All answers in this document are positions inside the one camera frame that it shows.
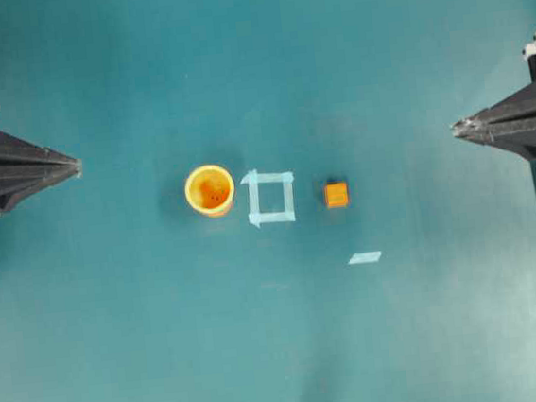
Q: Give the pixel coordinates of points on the orange cube block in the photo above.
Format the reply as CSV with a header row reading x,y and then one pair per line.
x,y
336,194

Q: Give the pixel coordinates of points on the light blue tape square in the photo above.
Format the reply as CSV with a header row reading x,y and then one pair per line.
x,y
271,197

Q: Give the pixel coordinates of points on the small light blue tape strip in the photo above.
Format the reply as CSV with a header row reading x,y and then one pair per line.
x,y
365,258

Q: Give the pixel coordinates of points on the orange plastic cup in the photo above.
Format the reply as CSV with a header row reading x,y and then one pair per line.
x,y
209,190

